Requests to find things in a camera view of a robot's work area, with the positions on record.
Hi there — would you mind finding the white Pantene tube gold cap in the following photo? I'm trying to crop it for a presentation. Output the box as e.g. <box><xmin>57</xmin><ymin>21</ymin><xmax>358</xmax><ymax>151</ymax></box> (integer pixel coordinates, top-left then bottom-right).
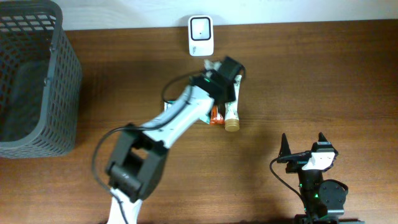
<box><xmin>224</xmin><ymin>75</ymin><xmax>242</xmax><ymax>132</ymax></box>

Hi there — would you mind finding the orange chocolate bar wrapper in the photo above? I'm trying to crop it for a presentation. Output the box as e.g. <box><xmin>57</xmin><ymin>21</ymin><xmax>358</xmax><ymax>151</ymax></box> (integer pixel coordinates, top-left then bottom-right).
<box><xmin>210</xmin><ymin>106</ymin><xmax>224</xmax><ymax>125</ymax></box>

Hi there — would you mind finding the green tissue pack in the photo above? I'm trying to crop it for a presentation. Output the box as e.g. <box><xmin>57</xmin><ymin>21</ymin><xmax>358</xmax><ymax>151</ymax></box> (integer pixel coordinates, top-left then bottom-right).
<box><xmin>164</xmin><ymin>101</ymin><xmax>175</xmax><ymax>111</ymax></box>

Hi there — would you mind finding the mint green snack packet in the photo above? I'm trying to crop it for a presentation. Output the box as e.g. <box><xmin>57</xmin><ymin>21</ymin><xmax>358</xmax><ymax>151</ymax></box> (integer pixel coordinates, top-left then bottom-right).
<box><xmin>200</xmin><ymin>113</ymin><xmax>211</xmax><ymax>124</ymax></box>

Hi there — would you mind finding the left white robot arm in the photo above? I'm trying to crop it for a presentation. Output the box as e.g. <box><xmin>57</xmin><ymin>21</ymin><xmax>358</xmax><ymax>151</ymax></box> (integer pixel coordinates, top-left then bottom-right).
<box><xmin>105</xmin><ymin>57</ymin><xmax>246</xmax><ymax>223</ymax></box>

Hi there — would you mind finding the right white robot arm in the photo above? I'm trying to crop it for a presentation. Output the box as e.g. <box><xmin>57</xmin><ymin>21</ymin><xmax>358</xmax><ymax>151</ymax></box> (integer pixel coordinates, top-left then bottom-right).
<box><xmin>269</xmin><ymin>133</ymin><xmax>349</xmax><ymax>224</ymax></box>

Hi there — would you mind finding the white barcode scanner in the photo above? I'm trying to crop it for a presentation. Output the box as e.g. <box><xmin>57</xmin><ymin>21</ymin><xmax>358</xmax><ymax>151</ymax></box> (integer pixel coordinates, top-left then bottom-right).
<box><xmin>188</xmin><ymin>15</ymin><xmax>214</xmax><ymax>57</ymax></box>

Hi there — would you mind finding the grey plastic mesh basket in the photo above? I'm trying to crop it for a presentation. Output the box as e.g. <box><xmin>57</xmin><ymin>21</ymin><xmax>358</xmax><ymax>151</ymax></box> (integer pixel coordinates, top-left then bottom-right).
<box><xmin>1</xmin><ymin>1</ymin><xmax>83</xmax><ymax>159</ymax></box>

